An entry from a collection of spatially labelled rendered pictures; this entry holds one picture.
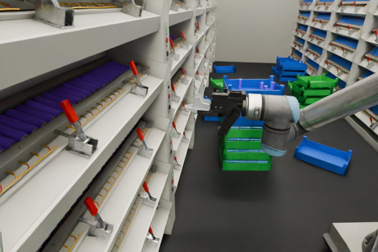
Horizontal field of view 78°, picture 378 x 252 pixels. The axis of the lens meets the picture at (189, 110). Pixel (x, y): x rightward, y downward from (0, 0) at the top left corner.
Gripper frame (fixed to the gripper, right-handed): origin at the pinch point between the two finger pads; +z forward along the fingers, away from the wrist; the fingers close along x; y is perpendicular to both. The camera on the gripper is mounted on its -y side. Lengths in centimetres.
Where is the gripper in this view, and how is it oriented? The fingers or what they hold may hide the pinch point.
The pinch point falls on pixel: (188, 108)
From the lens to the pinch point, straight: 84.7
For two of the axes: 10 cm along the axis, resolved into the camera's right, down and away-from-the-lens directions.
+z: -9.9, -0.6, 1.4
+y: 0.0, -9.1, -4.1
